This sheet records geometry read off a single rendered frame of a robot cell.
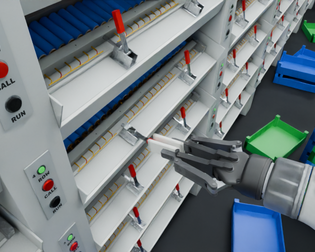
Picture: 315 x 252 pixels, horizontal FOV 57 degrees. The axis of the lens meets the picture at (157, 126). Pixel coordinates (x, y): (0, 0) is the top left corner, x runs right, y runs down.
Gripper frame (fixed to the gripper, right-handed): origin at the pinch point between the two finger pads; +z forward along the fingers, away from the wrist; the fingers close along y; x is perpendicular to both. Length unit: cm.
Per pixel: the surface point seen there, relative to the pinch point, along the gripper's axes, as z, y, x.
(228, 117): 18, 85, -56
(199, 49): 11.9, 40.5, 1.9
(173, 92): 9.5, 19.5, -0.5
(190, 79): 7.4, 25.6, 0.3
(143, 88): 12.9, 11.7, 4.2
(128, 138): 8.8, -1.0, -0.1
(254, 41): 11, 96, -18
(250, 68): 15, 107, -38
